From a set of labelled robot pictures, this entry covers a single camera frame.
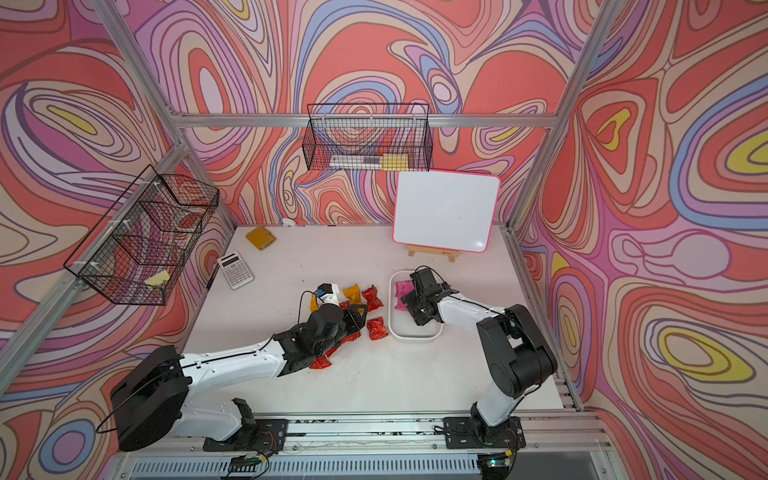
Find pink tea bag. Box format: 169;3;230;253
395;280;414;311

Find black wire basket back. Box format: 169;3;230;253
302;101;433;171

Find white plastic storage box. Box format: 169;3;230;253
386;269;443;343

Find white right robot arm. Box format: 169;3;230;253
402;266;558;434

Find black marker pen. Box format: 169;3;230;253
205;263;219;290

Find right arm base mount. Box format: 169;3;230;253
438;416;526;451

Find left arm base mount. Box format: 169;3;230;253
203;398;288;455

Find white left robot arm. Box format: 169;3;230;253
108;303;367;452

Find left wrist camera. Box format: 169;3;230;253
315;283;341;306

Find grey calculator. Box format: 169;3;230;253
217;251;254;290

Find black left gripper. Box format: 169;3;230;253
313;303;370;360

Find yellow note in left basket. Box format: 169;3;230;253
144;270;171;287

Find green circuit board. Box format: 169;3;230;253
229;455;269;471

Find pink framed whiteboard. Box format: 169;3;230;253
392;170;500;253

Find black wire basket left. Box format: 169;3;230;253
64;166;220;306

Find yellow sticky notes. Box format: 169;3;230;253
381;153;410;172

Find yellow square pad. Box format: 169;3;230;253
245;226;276;251

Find wooden easel stand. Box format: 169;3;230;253
405;244;461;263

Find black wire basket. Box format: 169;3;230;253
302;101;433;171
64;166;220;306

